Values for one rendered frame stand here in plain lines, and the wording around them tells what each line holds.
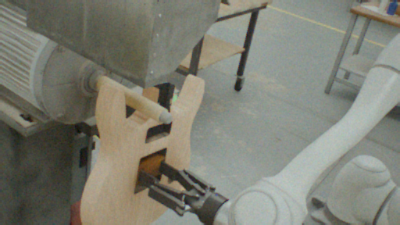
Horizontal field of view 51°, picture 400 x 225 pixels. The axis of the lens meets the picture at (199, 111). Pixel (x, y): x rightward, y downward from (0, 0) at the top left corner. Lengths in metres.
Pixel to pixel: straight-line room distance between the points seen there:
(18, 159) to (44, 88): 0.32
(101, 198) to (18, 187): 0.37
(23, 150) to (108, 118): 0.40
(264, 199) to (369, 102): 0.41
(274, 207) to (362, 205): 0.85
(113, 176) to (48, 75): 0.25
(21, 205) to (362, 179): 1.05
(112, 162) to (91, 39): 0.30
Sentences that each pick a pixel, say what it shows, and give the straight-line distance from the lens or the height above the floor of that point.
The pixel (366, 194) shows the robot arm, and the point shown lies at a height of 0.90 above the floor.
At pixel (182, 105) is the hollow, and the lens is 1.07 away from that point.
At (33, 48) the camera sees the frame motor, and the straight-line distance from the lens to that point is 0.98.
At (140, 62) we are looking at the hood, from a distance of 0.65.
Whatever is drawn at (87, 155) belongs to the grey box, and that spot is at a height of 0.85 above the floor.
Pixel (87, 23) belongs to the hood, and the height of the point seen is 1.45.
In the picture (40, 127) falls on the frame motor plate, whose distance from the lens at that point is 1.08.
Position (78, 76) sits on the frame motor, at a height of 1.27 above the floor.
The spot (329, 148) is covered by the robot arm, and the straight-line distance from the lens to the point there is 0.85.
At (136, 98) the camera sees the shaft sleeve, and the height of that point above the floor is 1.26.
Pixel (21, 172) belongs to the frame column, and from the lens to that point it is 1.23.
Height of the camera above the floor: 1.68
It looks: 28 degrees down
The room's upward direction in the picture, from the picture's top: 12 degrees clockwise
